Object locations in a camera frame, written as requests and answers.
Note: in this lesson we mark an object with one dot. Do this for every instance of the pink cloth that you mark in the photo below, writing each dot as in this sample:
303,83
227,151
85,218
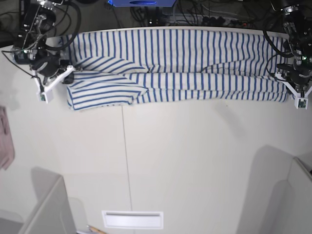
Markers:
7,152

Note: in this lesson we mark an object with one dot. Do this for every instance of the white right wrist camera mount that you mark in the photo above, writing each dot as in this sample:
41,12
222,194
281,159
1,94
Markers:
45,91

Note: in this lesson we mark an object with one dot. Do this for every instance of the white partition panel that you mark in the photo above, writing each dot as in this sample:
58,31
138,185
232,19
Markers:
51,215
278,199

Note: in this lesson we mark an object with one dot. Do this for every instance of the wooden pencil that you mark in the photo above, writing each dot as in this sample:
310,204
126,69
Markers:
95,230

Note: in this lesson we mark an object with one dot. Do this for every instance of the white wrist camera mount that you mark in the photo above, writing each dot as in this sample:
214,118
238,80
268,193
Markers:
45,91
299,92

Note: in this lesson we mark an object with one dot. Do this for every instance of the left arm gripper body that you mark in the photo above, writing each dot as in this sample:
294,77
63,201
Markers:
298,72

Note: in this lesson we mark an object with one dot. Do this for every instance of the left white partition panel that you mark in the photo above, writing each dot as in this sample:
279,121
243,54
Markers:
51,215

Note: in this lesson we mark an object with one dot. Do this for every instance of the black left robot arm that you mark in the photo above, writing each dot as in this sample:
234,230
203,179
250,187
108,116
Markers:
298,46

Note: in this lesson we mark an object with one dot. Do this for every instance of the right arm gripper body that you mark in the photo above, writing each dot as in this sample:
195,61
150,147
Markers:
47,61

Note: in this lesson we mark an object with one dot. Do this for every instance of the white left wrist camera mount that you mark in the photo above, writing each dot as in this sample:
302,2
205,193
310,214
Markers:
299,92

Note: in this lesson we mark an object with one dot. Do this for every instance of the white rectangular tray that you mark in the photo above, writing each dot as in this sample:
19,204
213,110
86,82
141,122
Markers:
133,220

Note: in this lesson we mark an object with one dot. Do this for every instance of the blue white striped T-shirt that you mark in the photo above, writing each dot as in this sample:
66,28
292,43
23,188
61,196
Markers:
140,66

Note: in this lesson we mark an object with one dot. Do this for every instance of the blue device box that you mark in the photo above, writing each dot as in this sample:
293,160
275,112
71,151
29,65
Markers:
137,3

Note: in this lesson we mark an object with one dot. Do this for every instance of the right white partition panel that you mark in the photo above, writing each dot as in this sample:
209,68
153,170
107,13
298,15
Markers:
278,199

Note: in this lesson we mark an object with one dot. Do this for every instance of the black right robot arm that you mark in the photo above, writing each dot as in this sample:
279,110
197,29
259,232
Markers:
31,47

